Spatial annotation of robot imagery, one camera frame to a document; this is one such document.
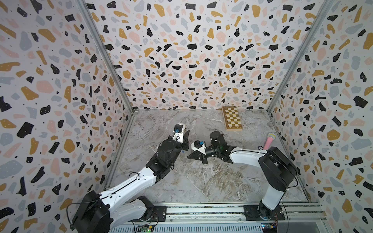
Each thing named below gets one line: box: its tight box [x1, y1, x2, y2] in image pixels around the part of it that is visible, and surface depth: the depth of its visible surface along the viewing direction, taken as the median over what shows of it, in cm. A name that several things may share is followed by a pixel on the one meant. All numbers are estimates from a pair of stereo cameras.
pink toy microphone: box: [263, 132, 276, 150], surface depth 104 cm
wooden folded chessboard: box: [221, 105, 243, 132], surface depth 115 cm
